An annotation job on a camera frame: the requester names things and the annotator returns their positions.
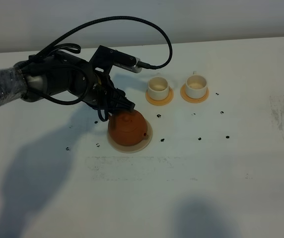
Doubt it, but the white teacup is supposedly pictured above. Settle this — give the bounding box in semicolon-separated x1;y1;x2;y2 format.
185;71;208;99
147;74;169;101

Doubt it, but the left white teacup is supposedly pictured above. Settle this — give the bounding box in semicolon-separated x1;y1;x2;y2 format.
147;74;169;101

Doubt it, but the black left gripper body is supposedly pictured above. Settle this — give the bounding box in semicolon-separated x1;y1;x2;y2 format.
82;72;122;112

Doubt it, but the right orange coaster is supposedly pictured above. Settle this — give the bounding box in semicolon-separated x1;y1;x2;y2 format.
180;84;210;103

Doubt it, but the black left camera cable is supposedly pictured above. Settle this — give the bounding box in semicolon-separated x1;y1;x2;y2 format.
0;16;174;238

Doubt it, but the right white teacup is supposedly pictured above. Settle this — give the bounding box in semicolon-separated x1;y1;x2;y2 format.
185;71;208;99

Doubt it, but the beige round teapot saucer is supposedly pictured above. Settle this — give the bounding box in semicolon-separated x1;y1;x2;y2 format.
107;120;153;153

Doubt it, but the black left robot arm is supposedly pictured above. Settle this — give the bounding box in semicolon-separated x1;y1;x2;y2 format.
0;51;135;120

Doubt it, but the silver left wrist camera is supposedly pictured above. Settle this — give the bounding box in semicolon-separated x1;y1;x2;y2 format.
89;46;142;74

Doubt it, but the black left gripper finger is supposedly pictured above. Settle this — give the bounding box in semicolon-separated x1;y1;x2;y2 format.
116;89;135;112

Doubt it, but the left orange coaster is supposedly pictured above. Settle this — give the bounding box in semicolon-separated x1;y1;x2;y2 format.
145;88;174;106

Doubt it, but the brown clay teapot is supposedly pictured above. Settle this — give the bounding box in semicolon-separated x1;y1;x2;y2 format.
108;110;149;146

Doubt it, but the orange coaster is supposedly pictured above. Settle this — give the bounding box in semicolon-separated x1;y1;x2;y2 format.
145;88;174;106
180;84;210;103

